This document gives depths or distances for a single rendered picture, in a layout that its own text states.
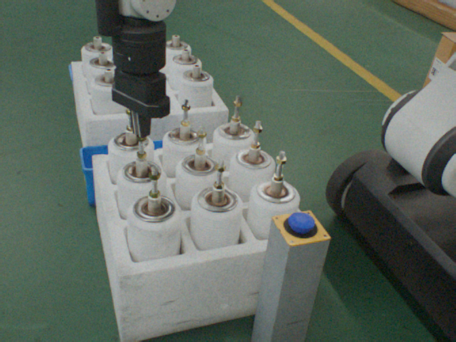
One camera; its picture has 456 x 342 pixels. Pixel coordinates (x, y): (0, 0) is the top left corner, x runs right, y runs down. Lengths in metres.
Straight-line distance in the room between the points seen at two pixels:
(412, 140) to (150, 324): 0.57
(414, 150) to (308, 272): 0.27
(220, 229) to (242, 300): 0.18
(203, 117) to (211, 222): 0.54
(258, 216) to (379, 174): 0.34
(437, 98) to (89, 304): 0.75
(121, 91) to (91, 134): 0.46
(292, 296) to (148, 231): 0.26
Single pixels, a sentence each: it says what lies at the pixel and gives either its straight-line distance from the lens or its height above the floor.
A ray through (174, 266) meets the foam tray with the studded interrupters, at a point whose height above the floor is 0.18.
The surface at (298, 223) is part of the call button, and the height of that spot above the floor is 0.33.
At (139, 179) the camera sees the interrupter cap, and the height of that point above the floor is 0.25.
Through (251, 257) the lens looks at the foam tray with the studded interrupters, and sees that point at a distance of 0.93.
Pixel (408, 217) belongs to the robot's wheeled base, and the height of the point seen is 0.19.
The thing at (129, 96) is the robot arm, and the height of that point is 0.42.
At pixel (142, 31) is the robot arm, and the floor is 0.54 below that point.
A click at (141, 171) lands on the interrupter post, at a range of 0.97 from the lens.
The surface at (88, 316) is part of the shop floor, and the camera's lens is 1.06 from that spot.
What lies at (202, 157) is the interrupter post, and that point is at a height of 0.28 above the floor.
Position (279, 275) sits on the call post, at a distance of 0.80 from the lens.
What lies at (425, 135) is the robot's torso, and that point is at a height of 0.43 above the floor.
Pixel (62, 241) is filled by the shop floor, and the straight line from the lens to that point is 1.22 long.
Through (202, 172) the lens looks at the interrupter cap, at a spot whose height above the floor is 0.25.
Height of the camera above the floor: 0.80
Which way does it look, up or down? 34 degrees down
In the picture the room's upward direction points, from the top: 6 degrees clockwise
